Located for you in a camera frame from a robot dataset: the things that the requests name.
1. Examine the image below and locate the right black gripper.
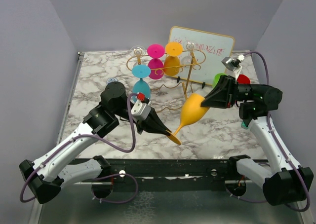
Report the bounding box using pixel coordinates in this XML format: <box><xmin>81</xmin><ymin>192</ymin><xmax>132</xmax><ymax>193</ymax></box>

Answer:
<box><xmin>199</xmin><ymin>75</ymin><xmax>261</xmax><ymax>109</ymax></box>

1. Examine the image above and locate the green wine glass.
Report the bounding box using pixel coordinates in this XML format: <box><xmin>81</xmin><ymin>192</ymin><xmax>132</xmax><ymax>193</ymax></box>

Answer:
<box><xmin>212</xmin><ymin>73</ymin><xmax>226</xmax><ymax>87</ymax></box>

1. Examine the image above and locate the red wine glass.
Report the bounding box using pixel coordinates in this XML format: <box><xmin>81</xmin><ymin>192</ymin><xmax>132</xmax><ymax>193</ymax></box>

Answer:
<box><xmin>237</xmin><ymin>74</ymin><xmax>251</xmax><ymax>84</ymax></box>

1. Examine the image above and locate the yellow wine glass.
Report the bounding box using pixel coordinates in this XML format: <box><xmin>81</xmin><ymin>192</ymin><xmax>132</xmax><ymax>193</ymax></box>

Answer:
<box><xmin>167</xmin><ymin>93</ymin><xmax>209</xmax><ymax>145</ymax></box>

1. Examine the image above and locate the blue wine glass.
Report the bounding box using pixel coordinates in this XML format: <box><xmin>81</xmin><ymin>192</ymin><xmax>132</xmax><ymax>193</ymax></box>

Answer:
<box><xmin>132</xmin><ymin>65</ymin><xmax>151</xmax><ymax>99</ymax></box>

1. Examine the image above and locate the clear wine glass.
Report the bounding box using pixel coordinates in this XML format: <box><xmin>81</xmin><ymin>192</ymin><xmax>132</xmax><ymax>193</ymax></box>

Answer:
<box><xmin>129</xmin><ymin>45</ymin><xmax>146</xmax><ymax>57</ymax></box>
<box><xmin>181</xmin><ymin>40</ymin><xmax>196</xmax><ymax>65</ymax></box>

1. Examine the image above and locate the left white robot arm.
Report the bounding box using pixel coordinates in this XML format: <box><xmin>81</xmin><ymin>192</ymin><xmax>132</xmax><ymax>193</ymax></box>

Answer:
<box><xmin>19</xmin><ymin>81</ymin><xmax>172</xmax><ymax>204</ymax></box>

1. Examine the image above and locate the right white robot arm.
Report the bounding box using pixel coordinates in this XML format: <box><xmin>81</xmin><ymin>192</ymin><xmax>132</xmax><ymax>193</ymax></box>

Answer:
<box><xmin>201</xmin><ymin>75</ymin><xmax>314</xmax><ymax>206</ymax></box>

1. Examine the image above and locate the pink wine glass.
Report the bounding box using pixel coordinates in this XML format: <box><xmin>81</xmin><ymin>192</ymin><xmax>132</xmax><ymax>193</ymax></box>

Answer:
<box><xmin>147</xmin><ymin>44</ymin><xmax>164</xmax><ymax>80</ymax></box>

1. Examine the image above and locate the back orange wine glass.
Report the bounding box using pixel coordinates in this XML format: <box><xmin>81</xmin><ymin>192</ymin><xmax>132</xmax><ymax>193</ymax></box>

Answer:
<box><xmin>163</xmin><ymin>42</ymin><xmax>183</xmax><ymax>76</ymax></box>

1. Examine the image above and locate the teal green cube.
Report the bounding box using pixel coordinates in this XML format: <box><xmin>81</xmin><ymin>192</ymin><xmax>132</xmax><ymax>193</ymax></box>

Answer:
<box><xmin>241</xmin><ymin>122</ymin><xmax>248</xmax><ymax>130</ymax></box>

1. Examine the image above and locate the gold framed whiteboard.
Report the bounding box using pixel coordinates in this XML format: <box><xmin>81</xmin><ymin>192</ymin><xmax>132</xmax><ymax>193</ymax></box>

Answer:
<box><xmin>169</xmin><ymin>26</ymin><xmax>235</xmax><ymax>85</ymax></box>

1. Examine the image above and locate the blue patterned small jar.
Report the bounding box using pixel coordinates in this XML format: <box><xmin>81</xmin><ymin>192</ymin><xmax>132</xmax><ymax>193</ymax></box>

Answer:
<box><xmin>106</xmin><ymin>77</ymin><xmax>118</xmax><ymax>85</ymax></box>

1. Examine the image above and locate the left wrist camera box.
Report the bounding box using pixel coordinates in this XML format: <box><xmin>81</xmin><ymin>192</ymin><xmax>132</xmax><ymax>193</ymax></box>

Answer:
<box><xmin>131</xmin><ymin>100</ymin><xmax>152</xmax><ymax>121</ymax></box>

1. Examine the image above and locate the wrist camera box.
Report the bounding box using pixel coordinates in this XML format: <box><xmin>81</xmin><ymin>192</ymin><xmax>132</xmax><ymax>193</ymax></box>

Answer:
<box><xmin>221</xmin><ymin>55</ymin><xmax>245</xmax><ymax>79</ymax></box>
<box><xmin>131</xmin><ymin>100</ymin><xmax>152</xmax><ymax>121</ymax></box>

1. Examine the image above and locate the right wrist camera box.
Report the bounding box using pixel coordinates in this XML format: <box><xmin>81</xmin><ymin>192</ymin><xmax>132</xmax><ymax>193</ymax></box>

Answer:
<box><xmin>221</xmin><ymin>55</ymin><xmax>245</xmax><ymax>79</ymax></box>

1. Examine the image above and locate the gold wire glass rack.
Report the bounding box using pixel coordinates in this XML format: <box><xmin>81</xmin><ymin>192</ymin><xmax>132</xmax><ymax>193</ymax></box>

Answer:
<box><xmin>126</xmin><ymin>45</ymin><xmax>206</xmax><ymax>99</ymax></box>

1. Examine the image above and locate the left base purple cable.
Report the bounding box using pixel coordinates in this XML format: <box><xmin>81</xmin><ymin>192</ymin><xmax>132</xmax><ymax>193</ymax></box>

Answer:
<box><xmin>90</xmin><ymin>172</ymin><xmax>139</xmax><ymax>204</ymax></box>

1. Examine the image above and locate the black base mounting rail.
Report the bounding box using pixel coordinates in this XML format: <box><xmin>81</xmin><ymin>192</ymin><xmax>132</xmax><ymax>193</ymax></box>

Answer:
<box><xmin>71</xmin><ymin>157</ymin><xmax>257</xmax><ymax>192</ymax></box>

